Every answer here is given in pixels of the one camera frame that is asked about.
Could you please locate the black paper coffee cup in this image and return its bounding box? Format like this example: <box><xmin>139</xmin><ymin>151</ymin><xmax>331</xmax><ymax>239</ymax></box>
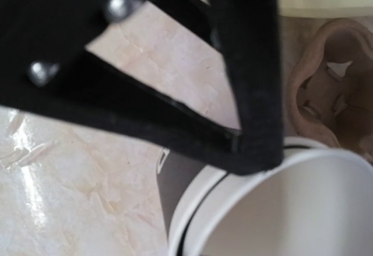
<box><xmin>168</xmin><ymin>138</ymin><xmax>372</xmax><ymax>255</ymax></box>

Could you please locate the brown cardboard cup carrier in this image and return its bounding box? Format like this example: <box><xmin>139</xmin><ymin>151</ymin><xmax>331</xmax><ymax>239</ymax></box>
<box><xmin>286</xmin><ymin>19</ymin><xmax>372</xmax><ymax>162</ymax></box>

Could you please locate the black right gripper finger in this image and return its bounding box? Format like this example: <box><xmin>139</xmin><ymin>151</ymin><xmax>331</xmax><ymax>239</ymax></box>
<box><xmin>1</xmin><ymin>0</ymin><xmax>283</xmax><ymax>175</ymax></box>

